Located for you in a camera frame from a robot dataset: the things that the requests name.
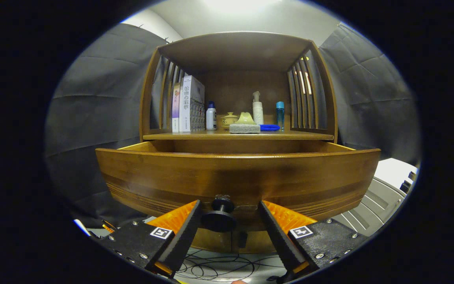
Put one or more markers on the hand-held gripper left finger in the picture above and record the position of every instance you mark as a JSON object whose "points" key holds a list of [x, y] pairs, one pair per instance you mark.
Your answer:
{"points": [[183, 236]]}

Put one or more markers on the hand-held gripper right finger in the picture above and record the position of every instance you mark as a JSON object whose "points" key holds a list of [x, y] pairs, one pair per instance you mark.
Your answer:
{"points": [[280, 236]]}

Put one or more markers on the wooden drawer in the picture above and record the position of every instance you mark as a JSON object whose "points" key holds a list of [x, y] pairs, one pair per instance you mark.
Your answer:
{"points": [[235, 177]]}

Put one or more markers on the wooden countertop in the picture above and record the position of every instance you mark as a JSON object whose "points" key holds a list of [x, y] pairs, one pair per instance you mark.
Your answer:
{"points": [[290, 135]]}

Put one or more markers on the grey white drawer unit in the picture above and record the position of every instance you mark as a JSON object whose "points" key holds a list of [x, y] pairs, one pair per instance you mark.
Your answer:
{"points": [[392, 173]]}

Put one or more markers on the wooden cabinet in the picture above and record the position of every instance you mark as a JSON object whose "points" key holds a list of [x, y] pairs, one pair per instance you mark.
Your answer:
{"points": [[235, 86]]}

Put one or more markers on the blue folded cloth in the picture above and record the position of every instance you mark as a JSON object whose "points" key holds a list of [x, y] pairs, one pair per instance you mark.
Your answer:
{"points": [[270, 127]]}

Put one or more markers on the clear bottle blue cap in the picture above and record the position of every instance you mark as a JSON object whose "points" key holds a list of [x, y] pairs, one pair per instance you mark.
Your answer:
{"points": [[280, 116]]}

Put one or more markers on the white bottle blue cap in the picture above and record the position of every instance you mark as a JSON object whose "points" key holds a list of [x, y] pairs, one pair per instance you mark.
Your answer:
{"points": [[211, 118]]}

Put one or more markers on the yellow lidded teacup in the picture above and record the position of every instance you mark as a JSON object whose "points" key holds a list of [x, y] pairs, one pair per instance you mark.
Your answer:
{"points": [[227, 119]]}

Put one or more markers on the white pump bottle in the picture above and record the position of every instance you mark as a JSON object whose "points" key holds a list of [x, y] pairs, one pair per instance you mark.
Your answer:
{"points": [[257, 112]]}

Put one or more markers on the purple book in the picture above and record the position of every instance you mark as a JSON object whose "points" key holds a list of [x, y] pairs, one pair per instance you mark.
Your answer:
{"points": [[175, 110]]}

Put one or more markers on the white patterned book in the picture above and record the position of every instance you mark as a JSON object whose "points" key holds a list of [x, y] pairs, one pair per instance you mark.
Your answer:
{"points": [[191, 106]]}

